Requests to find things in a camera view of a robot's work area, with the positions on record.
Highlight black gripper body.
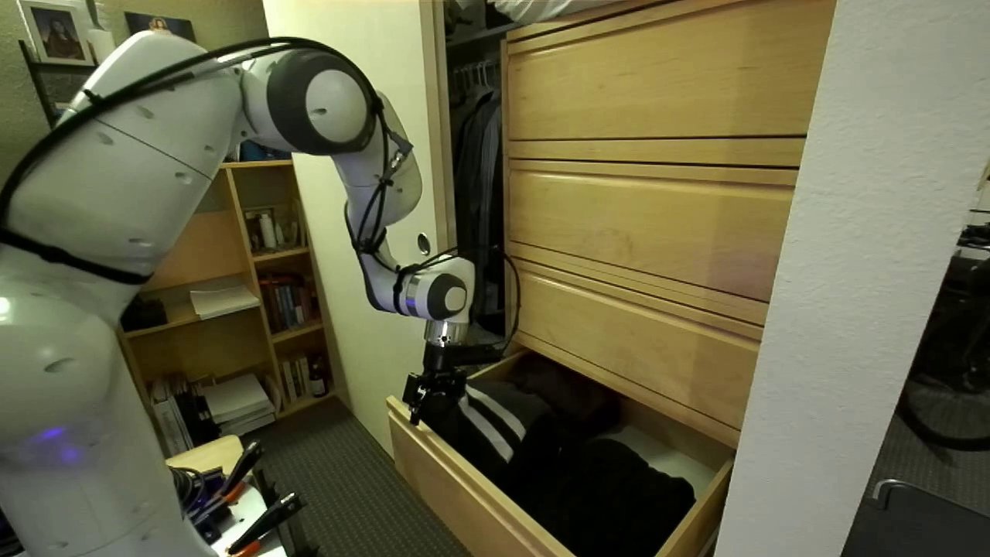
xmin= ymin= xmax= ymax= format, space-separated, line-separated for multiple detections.
xmin=409 ymin=342 xmax=500 ymax=408

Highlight light wood dresser drawer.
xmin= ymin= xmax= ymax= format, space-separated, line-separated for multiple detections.
xmin=508 ymin=258 xmax=768 ymax=447
xmin=503 ymin=0 xmax=836 ymax=142
xmin=384 ymin=346 xmax=737 ymax=557
xmin=503 ymin=157 xmax=800 ymax=305

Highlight black garment with white stripes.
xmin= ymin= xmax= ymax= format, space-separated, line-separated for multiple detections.
xmin=440 ymin=352 xmax=624 ymax=492

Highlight white closet door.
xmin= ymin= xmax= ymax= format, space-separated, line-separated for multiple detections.
xmin=260 ymin=0 xmax=458 ymax=458

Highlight stack of flat books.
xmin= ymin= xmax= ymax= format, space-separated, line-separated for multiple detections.
xmin=195 ymin=370 xmax=277 ymax=439

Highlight dark hanging clothes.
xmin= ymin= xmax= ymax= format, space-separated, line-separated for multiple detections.
xmin=444 ymin=42 xmax=512 ymax=342

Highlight plain black garment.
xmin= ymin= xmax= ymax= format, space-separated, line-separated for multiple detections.
xmin=531 ymin=432 xmax=699 ymax=557

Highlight bunch of pens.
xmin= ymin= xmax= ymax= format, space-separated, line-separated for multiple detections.
xmin=167 ymin=439 xmax=309 ymax=557

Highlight wooden bookshelf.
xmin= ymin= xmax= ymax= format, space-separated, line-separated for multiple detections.
xmin=119 ymin=154 xmax=339 ymax=458

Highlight white paper stack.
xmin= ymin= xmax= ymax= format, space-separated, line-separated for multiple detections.
xmin=187 ymin=275 xmax=262 ymax=324

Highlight religious figure painting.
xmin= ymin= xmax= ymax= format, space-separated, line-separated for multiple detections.
xmin=122 ymin=9 xmax=198 ymax=42

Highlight black bicycle wheel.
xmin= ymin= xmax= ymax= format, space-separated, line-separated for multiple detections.
xmin=894 ymin=245 xmax=990 ymax=458

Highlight framed photo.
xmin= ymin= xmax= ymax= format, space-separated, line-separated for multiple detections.
xmin=15 ymin=0 xmax=100 ymax=68

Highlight light wood dresser frame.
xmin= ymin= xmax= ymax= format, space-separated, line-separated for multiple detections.
xmin=499 ymin=0 xmax=837 ymax=557

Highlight long black arm cable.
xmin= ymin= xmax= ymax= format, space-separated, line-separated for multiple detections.
xmin=0 ymin=34 xmax=417 ymax=285

